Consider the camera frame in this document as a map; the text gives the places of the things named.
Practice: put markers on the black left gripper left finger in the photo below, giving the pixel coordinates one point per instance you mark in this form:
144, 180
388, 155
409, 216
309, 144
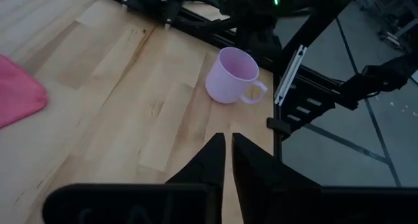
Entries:
209, 165

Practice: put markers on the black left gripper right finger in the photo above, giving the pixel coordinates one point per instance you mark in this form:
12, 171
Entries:
261, 185

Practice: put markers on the purple plastic mug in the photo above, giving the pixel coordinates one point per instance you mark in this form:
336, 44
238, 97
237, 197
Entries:
228, 83

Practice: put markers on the pink cloth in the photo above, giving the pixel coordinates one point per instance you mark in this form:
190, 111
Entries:
16, 93

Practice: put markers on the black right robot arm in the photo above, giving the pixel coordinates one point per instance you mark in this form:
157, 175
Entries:
251, 8

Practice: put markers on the black metal table frame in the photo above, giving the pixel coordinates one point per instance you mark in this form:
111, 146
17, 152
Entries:
277, 126

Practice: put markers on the silver aluminium rail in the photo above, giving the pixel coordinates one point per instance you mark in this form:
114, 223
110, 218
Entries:
290, 75

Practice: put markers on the grey metal furniture frame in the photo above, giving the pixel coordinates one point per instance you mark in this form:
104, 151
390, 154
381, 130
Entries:
392, 38

